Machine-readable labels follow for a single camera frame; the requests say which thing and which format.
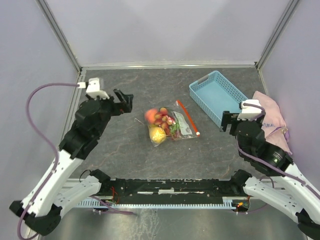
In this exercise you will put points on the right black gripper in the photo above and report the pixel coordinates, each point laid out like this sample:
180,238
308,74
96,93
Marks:
229,118

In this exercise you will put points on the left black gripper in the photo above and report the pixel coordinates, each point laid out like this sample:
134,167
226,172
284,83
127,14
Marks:
125,106

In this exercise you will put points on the orange pink peach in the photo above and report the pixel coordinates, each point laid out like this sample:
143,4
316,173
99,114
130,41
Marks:
150,115

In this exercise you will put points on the red strawberry bunch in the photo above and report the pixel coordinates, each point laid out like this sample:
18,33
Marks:
163,119

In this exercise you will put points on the yellow mango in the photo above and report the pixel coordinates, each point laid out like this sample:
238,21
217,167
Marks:
157,135

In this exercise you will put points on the clear orange zip top bag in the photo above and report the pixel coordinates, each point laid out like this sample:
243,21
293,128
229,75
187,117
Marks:
180,114

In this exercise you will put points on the green grape bunch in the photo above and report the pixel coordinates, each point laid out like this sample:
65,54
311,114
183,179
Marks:
174,128

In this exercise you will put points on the purple grape bunch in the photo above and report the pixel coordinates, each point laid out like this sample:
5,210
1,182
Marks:
176,134

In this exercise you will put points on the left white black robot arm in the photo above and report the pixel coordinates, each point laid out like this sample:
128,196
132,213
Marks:
43,209

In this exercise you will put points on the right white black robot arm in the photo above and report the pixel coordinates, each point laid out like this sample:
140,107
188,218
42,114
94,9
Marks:
302,204

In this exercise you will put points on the pink cloth bag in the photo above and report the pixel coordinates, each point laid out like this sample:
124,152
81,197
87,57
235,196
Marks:
274,126

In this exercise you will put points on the light blue plastic basket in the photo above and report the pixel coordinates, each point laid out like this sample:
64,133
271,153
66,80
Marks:
215,94

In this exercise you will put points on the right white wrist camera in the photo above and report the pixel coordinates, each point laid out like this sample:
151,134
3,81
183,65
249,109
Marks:
251,110

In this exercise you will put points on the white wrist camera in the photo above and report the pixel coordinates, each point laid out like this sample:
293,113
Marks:
94,88
251,110

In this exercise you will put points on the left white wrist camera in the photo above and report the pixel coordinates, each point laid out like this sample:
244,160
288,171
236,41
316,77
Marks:
94,88

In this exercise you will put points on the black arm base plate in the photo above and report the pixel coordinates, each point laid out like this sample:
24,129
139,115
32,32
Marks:
171,191

